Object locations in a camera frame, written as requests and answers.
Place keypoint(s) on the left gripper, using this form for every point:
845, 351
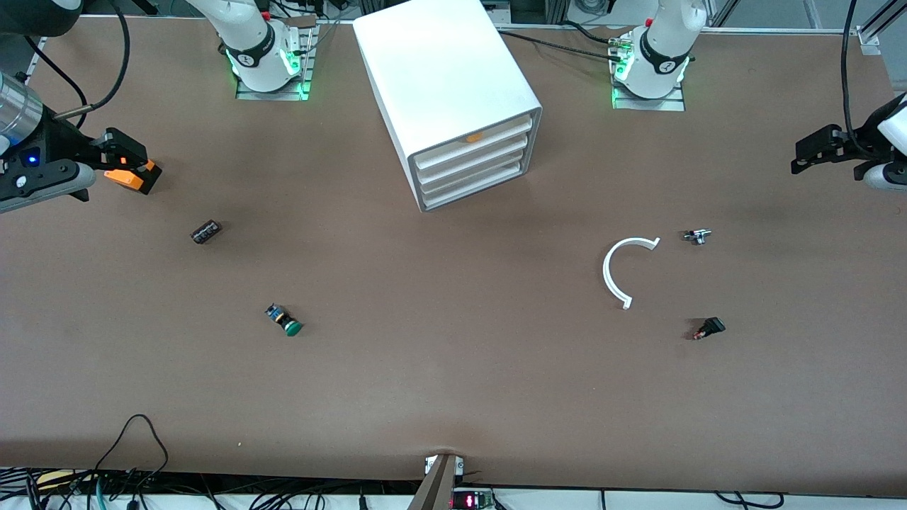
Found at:
857, 140

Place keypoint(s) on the white drawer cabinet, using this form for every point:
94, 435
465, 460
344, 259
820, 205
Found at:
439, 64

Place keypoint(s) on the white plastic drawer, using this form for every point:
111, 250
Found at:
468, 177
468, 162
468, 146
468, 190

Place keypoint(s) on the red LED display module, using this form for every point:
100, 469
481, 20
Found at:
471, 501

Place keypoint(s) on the brown camera post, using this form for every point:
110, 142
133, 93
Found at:
438, 489

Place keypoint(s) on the aluminium frame profile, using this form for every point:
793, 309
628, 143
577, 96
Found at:
868, 39
32, 64

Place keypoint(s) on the small metal toggle switch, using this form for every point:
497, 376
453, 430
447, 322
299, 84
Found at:
698, 236

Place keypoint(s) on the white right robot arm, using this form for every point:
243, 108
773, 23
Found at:
248, 28

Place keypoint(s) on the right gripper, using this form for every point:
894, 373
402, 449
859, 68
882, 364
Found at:
58, 141

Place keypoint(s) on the black rocker switch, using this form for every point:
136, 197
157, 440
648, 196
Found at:
712, 326

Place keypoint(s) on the white post bracket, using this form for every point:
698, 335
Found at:
460, 465

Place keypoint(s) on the black electronic component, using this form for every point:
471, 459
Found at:
206, 232

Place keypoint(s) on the orange box with black base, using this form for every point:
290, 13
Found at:
126, 179

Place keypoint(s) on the green push button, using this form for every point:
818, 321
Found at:
290, 326

